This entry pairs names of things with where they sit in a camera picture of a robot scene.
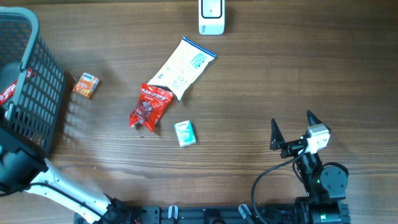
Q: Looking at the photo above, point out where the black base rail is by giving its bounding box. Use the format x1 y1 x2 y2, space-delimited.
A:
73 203 351 224

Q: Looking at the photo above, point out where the white barcode scanner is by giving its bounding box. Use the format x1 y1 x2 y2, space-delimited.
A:
198 0 225 35

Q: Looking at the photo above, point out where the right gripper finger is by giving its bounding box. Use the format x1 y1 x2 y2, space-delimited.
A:
307 110 331 131
270 118 285 151

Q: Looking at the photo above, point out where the cream snack pouch blue seal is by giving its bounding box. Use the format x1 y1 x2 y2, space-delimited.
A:
148 37 216 101

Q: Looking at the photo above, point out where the left camera cable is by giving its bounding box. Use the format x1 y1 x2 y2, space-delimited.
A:
0 182 109 218

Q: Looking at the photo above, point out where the grey plastic shopping basket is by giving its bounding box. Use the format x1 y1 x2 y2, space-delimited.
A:
1 7 66 152

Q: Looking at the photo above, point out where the camera cable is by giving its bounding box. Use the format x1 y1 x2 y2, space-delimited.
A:
0 182 109 218
251 138 308 224

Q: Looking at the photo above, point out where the right camera cable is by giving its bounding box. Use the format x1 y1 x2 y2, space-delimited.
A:
251 138 308 224

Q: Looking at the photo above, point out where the red snack bag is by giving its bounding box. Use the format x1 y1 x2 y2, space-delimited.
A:
129 83 174 133

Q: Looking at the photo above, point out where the red candy bar wrapper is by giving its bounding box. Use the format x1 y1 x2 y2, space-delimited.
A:
0 68 36 106

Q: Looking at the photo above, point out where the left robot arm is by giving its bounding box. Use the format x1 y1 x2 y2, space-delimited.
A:
1 108 132 223

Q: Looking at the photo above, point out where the orange tissue pack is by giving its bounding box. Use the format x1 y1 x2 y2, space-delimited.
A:
72 73 100 99

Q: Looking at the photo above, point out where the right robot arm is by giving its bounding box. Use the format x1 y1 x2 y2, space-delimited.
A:
264 111 351 224

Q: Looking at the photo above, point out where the teal tissue pack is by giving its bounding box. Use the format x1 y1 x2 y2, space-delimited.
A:
174 120 197 147

